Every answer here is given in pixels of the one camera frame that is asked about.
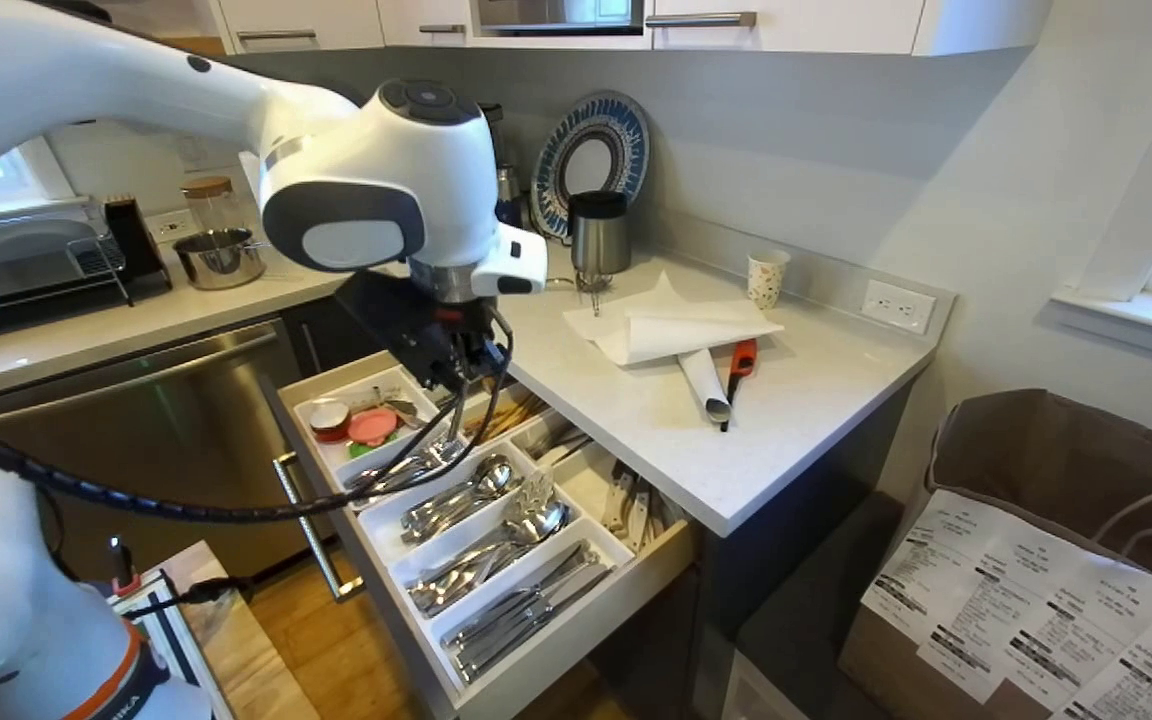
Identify black dish rack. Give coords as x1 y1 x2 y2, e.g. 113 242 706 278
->
0 196 139 330

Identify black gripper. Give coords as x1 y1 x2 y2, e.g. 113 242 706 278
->
331 269 516 400

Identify printed white paper sheet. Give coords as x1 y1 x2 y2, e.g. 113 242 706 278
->
860 489 1152 720

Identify narrow white cabinet door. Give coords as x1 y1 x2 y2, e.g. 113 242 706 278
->
375 0 477 53

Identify white wall outlet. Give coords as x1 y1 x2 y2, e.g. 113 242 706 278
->
860 277 939 341

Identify black coffee maker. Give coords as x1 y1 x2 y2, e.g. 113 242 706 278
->
484 100 535 230

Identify white cloth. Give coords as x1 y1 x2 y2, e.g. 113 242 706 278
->
558 273 786 371

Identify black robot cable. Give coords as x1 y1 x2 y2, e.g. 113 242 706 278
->
0 310 516 526

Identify white kitchen drawer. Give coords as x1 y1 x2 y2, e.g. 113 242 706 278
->
269 347 703 720

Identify black box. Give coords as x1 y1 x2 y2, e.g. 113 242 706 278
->
98 196 179 300

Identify white striped box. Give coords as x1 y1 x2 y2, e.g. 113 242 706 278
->
109 537 238 720

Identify steel fork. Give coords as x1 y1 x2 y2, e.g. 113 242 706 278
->
363 431 470 495

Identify dark base cabinet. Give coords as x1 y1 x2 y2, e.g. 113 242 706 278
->
592 381 929 720

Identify patterned paper cup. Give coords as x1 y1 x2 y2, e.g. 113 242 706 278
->
745 249 795 316

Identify red round lid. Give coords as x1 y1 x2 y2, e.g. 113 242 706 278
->
343 405 402 452

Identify rolled white paper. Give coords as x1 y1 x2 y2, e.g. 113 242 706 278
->
670 342 735 427

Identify open cutlery drawer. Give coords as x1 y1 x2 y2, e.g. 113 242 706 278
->
282 362 634 690

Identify large steel spoon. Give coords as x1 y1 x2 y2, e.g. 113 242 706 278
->
408 493 577 616

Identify steel coffee carafe black lid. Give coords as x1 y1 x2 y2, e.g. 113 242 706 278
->
564 186 634 295

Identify brown cardboard box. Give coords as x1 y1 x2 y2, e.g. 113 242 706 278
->
834 385 1152 720

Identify blue patterned decorative plate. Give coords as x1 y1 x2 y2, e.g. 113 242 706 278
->
527 89 660 249

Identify stainless steel microwave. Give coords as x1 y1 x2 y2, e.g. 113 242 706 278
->
467 0 653 39

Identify orange stick lighter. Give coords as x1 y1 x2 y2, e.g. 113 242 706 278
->
717 334 765 434

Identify white round lid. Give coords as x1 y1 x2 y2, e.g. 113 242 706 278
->
303 394 355 434

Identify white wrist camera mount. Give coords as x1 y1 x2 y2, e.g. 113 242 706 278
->
470 219 556 300

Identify wooden chopsticks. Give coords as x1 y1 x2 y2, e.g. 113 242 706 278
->
464 386 540 438

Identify stainless steel dishwasher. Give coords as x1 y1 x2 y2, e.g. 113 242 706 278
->
0 316 327 592

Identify steel pot with lid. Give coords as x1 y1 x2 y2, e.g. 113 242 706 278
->
170 224 272 295

